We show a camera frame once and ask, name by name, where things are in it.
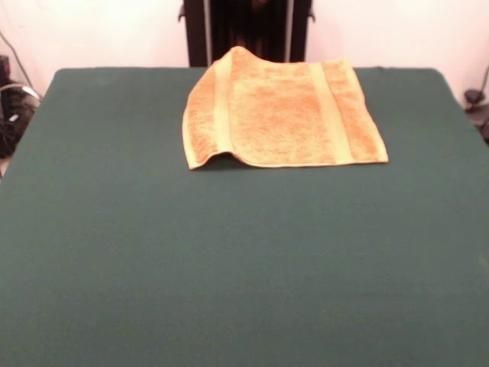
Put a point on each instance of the tan terry towel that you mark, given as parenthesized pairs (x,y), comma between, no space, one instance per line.
(282,122)

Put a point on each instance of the dark green table cloth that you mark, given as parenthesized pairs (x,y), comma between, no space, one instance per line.
(114,229)

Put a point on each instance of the black floor equipment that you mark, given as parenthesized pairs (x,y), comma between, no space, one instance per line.
(473,95)
(15,126)

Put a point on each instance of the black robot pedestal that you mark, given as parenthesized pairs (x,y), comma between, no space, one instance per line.
(198,38)

